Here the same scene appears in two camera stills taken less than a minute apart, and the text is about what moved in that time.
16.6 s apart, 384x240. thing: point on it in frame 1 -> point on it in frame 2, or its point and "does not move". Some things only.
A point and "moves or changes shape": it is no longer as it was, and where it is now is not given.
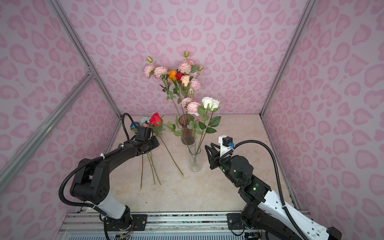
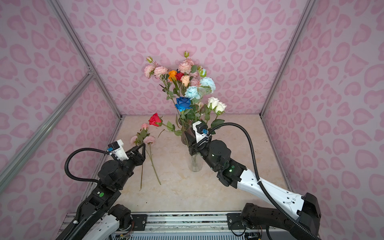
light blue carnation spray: x=144 y=119 -> x=206 y=86
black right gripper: x=214 y=160 -> x=191 y=142
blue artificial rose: x=133 y=127 -> x=183 y=103
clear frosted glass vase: x=195 y=162 does not move
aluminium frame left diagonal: x=8 y=170 does not move
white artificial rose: x=209 y=105 moves or changes shape
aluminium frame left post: x=75 y=42 does not move
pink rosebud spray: x=186 y=55 -> x=185 y=66
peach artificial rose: x=186 y=80 does not move
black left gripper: x=156 y=142 -> x=140 y=158
